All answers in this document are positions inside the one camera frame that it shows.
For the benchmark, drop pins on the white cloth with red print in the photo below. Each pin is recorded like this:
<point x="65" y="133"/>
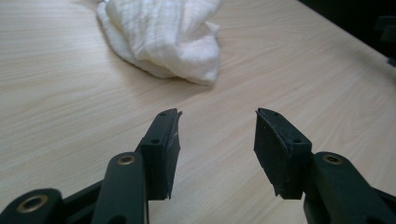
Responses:
<point x="165" y="37"/>

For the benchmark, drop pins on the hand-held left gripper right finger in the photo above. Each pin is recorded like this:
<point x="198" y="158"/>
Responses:
<point x="280" y="152"/>

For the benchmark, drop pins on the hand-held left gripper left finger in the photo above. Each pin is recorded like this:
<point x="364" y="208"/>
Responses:
<point x="160" y="155"/>

